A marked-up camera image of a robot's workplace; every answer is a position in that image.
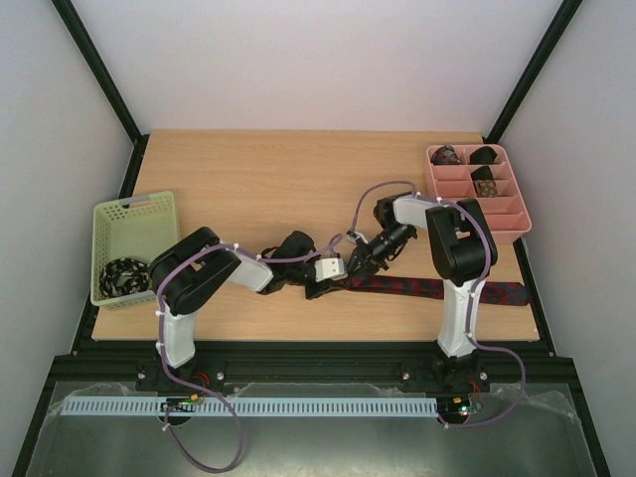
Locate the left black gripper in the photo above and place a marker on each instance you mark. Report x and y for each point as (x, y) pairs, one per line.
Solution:
(323, 287)

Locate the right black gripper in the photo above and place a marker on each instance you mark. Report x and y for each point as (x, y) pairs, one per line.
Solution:
(364, 254)

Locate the red navy striped tie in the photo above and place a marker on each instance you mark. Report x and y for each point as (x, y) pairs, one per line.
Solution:
(493, 292)

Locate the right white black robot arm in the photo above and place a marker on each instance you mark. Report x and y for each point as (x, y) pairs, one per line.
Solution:
(463, 252)

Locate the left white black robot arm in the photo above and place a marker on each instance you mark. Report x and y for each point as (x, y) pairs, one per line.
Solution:
(187, 275)

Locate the dark floral rolled tie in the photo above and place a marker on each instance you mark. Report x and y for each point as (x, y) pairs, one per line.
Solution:
(445, 155)

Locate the brown patterned rolled tie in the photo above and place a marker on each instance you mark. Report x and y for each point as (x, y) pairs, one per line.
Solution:
(486, 189)

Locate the black rolled tie middle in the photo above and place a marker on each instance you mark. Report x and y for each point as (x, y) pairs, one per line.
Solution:
(483, 173)

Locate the black rolled tie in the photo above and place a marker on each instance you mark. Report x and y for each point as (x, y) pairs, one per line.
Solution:
(484, 155)
(483, 173)

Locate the pink divided organizer tray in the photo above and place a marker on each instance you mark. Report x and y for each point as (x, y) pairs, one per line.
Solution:
(507, 215)

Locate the black rolled tie back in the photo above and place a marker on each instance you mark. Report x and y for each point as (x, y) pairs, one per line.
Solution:
(484, 155)

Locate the green plastic basket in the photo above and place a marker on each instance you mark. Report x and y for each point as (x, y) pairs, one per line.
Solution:
(140, 228)

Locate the black white patterned tie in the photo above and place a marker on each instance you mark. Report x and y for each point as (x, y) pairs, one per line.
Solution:
(122, 277)

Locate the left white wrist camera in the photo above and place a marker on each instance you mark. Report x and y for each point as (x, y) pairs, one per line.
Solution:
(330, 268)

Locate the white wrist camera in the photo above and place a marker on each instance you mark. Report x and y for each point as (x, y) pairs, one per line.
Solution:
(330, 268)
(354, 236)

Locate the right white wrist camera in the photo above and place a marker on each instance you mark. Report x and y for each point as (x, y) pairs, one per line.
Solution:
(354, 236)

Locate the light blue cable duct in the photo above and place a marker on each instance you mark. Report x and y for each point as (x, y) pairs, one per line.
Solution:
(420, 407)

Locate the right black frame post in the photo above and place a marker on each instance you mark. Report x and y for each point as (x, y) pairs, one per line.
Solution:
(542, 53)

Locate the black frame post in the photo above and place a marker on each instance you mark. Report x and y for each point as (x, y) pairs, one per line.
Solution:
(88, 50)
(542, 53)

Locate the black aluminium frame rail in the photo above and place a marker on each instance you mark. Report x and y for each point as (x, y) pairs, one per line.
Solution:
(223, 366)

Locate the left black frame post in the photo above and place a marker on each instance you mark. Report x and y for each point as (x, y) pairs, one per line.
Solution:
(88, 50)

